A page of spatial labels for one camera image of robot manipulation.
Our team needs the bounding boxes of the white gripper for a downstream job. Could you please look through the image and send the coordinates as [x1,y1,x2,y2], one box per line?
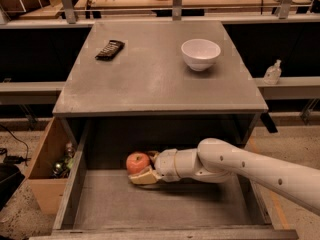
[128,149,180,185]

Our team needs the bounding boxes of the red apple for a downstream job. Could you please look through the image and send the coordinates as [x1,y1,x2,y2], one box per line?
[126,152,150,175]

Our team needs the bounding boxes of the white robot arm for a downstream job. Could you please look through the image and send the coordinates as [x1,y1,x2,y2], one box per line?
[128,138,320,215]

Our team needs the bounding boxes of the open grey top drawer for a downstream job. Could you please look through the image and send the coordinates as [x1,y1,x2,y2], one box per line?
[45,118,298,240]

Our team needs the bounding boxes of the grey metal drawer cabinet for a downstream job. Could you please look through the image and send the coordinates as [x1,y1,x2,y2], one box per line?
[53,21,267,147]

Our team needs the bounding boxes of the wooden box with items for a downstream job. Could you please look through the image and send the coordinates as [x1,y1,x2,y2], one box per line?
[28,118,76,214]

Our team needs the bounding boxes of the white ceramic bowl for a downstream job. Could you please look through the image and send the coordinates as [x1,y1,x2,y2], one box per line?
[181,39,221,72]

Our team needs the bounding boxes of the black snack bag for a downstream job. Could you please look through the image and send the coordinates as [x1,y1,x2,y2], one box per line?
[95,40,125,61]

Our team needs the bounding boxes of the black object at left edge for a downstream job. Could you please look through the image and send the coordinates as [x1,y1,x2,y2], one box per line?
[0,163,25,211]

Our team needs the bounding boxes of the clear sanitizer bottle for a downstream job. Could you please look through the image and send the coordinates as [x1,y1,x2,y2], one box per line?
[263,60,282,85]

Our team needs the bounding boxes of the black power adapter cable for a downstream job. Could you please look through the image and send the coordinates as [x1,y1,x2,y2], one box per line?
[0,123,32,167]

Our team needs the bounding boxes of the metal rail shelf frame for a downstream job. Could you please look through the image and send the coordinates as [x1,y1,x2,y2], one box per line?
[1,0,320,25]

